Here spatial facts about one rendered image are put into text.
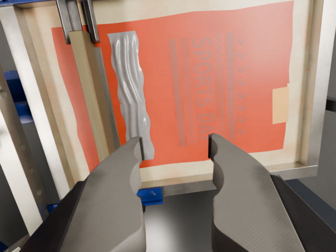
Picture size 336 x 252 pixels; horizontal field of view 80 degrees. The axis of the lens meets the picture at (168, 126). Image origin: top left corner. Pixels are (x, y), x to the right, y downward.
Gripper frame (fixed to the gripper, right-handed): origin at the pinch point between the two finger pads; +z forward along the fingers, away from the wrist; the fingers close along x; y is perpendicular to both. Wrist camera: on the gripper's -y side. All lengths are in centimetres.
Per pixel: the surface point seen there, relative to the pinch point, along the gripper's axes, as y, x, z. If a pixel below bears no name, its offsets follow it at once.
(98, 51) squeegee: -1.0, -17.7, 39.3
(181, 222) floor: 160, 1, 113
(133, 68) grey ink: 4.1, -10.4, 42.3
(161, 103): 14.0, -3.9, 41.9
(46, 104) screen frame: 11, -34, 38
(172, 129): 21.8, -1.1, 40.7
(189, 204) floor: 142, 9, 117
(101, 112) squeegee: 11.3, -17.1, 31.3
